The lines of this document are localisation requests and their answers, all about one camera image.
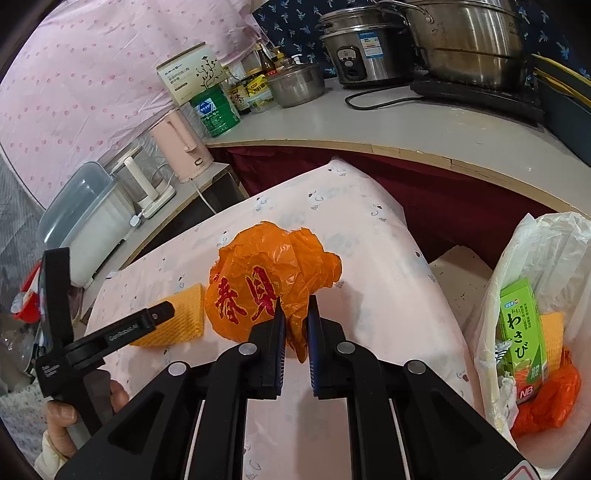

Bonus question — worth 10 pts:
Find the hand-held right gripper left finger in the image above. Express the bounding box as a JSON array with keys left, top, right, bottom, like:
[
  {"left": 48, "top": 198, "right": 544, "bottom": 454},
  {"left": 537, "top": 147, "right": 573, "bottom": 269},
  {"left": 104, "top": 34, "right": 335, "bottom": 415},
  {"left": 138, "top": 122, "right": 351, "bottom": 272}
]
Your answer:
[{"left": 55, "top": 298, "right": 288, "bottom": 480}]

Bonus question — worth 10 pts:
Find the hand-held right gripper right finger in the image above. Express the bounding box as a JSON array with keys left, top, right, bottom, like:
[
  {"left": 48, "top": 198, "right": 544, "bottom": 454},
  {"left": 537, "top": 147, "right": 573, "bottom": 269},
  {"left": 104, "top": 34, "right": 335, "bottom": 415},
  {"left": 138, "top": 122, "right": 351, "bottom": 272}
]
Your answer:
[{"left": 307, "top": 295, "right": 529, "bottom": 480}]

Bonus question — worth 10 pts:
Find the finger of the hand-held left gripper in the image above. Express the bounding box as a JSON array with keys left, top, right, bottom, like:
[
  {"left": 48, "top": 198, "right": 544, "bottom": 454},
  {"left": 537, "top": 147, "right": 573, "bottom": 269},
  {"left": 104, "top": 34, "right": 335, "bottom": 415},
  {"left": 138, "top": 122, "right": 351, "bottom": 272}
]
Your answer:
[{"left": 64, "top": 301, "right": 177, "bottom": 367}]

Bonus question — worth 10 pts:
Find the yellow sponge cloth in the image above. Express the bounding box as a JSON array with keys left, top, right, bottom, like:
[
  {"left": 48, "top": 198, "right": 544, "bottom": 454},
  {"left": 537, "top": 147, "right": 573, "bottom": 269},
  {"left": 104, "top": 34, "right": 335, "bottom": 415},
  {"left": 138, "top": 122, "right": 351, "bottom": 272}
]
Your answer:
[
  {"left": 538, "top": 311, "right": 566, "bottom": 370},
  {"left": 129, "top": 282, "right": 205, "bottom": 349}
]

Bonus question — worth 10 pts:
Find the orange plastic bag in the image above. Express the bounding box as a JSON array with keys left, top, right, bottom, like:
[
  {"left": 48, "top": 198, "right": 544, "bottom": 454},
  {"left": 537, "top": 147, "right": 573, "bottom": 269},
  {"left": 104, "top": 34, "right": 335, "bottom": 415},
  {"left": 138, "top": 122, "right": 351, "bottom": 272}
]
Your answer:
[{"left": 204, "top": 222, "right": 343, "bottom": 365}]

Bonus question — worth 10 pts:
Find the silver green snack wrapper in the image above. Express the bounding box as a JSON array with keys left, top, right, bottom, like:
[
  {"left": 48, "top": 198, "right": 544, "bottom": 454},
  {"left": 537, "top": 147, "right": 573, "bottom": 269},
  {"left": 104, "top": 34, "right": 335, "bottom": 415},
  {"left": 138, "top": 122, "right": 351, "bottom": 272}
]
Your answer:
[{"left": 494, "top": 342, "right": 513, "bottom": 374}]

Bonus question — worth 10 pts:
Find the green cardboard box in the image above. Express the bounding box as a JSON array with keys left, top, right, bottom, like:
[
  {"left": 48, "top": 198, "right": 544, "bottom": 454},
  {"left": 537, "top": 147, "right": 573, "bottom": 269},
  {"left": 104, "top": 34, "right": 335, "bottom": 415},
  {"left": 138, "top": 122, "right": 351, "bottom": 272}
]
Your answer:
[{"left": 499, "top": 277, "right": 550, "bottom": 407}]

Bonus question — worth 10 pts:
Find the red plastic bag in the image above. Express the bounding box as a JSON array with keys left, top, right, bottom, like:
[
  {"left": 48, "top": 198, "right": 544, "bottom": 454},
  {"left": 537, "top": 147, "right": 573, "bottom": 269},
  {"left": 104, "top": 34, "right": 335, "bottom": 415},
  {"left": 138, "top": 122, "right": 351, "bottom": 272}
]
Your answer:
[{"left": 510, "top": 348, "right": 583, "bottom": 439}]

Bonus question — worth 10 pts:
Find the white plastic bin liner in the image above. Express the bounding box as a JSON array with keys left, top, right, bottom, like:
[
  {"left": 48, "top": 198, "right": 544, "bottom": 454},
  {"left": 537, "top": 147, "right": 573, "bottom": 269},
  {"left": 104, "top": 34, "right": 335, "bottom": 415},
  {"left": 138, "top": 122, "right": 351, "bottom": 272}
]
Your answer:
[{"left": 464, "top": 211, "right": 591, "bottom": 444}]

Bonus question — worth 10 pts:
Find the person's left hand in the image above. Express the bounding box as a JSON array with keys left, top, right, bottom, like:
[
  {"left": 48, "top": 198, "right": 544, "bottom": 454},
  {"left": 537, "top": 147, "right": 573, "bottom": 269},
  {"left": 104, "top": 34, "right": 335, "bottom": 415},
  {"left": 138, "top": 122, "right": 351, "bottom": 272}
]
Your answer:
[{"left": 45, "top": 381, "right": 131, "bottom": 462}]

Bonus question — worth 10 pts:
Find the clear glassware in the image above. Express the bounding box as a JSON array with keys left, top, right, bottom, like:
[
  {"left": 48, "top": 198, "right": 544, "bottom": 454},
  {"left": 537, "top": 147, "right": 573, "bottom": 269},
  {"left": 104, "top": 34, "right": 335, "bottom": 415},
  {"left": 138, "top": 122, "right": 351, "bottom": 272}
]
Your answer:
[{"left": 0, "top": 323, "right": 38, "bottom": 384}]

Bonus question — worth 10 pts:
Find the white floral cloth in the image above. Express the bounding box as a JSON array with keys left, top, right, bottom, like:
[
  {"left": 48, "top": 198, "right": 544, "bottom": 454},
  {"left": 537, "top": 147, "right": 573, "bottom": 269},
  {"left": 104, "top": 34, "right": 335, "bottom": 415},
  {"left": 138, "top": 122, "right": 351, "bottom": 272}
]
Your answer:
[{"left": 0, "top": 383, "right": 51, "bottom": 462}]

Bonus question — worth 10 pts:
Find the red white packaging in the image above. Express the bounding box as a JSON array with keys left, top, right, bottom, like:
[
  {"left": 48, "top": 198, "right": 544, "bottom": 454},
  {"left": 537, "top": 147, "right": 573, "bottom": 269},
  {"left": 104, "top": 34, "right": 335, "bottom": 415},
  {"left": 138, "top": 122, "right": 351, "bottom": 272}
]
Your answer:
[{"left": 11, "top": 265, "right": 44, "bottom": 324}]

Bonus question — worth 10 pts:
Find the white container with clear lid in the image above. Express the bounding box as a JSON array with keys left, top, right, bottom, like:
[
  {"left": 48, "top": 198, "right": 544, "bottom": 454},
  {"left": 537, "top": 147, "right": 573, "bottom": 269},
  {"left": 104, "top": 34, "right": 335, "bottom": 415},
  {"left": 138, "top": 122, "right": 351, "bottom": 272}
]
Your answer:
[{"left": 37, "top": 161, "right": 134, "bottom": 287}]

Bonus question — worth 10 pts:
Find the white speckled board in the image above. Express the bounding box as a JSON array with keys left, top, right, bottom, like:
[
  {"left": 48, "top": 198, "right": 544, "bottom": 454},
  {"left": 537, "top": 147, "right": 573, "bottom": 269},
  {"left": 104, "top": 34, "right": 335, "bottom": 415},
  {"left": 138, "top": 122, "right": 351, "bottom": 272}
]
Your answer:
[{"left": 427, "top": 244, "right": 492, "bottom": 324}]

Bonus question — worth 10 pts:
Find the maroon cloth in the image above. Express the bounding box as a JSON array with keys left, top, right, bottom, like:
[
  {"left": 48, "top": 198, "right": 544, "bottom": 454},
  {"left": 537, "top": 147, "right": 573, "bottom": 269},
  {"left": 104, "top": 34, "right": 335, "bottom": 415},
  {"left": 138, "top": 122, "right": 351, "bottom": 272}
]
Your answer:
[{"left": 228, "top": 145, "right": 559, "bottom": 273}]

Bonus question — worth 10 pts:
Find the pink electric kettle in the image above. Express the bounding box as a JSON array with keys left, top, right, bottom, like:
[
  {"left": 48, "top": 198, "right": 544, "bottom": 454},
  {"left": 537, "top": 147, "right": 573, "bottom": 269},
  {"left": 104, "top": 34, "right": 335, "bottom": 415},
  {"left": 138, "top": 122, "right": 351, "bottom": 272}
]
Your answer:
[{"left": 150, "top": 108, "right": 215, "bottom": 184}]

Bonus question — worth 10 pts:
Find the green tin can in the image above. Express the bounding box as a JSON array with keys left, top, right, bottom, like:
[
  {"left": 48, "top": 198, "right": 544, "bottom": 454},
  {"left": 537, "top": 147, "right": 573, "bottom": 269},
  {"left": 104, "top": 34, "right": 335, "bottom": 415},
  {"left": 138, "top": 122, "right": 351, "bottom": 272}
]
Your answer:
[{"left": 190, "top": 85, "right": 242, "bottom": 139}]

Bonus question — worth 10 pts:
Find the clear plastic food container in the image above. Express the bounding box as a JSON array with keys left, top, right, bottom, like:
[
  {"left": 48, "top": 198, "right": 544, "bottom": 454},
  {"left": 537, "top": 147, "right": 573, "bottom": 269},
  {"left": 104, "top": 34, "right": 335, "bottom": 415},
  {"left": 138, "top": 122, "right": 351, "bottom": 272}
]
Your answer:
[{"left": 247, "top": 92, "right": 278, "bottom": 114}]

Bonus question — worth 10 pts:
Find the small steel pot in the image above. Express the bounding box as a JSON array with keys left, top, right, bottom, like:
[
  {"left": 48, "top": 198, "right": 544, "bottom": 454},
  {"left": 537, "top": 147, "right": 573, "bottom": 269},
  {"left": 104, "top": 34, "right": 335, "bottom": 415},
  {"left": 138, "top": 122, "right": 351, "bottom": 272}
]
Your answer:
[{"left": 267, "top": 58, "right": 326, "bottom": 109}]

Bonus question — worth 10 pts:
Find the white box with plant print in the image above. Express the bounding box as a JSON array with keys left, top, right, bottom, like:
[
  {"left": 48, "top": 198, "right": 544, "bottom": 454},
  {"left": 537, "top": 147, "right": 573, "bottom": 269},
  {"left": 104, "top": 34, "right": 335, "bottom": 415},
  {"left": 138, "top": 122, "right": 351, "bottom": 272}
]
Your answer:
[{"left": 156, "top": 42, "right": 227, "bottom": 106}]

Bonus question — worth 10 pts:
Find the pink dotted cloth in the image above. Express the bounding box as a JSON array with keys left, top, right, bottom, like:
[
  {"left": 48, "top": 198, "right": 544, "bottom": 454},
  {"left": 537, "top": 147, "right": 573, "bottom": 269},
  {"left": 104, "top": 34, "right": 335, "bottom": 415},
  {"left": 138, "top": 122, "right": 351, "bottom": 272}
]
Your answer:
[{"left": 0, "top": 0, "right": 287, "bottom": 208}]

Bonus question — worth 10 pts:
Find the steel rice cooker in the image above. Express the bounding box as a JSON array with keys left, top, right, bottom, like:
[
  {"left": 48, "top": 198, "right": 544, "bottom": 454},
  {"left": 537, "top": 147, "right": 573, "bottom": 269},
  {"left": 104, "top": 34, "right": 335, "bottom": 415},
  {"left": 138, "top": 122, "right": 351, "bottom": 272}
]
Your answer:
[{"left": 316, "top": 7, "right": 416, "bottom": 85}]

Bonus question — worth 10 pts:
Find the black induction cooktop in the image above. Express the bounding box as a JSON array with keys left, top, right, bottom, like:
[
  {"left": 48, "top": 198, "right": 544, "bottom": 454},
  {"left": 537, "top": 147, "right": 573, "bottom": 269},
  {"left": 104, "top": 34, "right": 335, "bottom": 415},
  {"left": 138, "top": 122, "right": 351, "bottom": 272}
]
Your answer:
[{"left": 410, "top": 78, "right": 548, "bottom": 125}]

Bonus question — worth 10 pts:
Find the large steel steamer pot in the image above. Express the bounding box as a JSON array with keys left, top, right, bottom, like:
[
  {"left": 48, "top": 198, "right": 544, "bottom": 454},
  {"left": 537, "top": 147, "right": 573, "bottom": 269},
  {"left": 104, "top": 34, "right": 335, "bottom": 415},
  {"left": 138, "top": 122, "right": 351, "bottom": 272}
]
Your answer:
[{"left": 376, "top": 0, "right": 532, "bottom": 90}]

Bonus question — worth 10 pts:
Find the yellow colander basket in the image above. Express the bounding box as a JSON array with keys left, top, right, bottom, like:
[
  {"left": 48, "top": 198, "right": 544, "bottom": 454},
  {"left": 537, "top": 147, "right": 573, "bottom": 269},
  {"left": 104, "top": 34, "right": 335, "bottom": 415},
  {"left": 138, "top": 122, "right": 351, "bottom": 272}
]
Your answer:
[{"left": 531, "top": 53, "right": 591, "bottom": 100}]

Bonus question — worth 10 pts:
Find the white kettle cable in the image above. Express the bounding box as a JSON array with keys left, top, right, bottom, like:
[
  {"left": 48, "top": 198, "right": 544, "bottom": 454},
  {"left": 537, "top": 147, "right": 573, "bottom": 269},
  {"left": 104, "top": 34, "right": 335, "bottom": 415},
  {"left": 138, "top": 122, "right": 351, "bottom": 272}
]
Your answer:
[{"left": 187, "top": 180, "right": 219, "bottom": 216}]

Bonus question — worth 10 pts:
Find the black power cable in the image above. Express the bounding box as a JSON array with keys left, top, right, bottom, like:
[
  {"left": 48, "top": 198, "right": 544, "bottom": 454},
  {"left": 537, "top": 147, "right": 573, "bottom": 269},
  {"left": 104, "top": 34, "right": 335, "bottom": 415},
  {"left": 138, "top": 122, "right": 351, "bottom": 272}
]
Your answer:
[{"left": 344, "top": 88, "right": 416, "bottom": 112}]

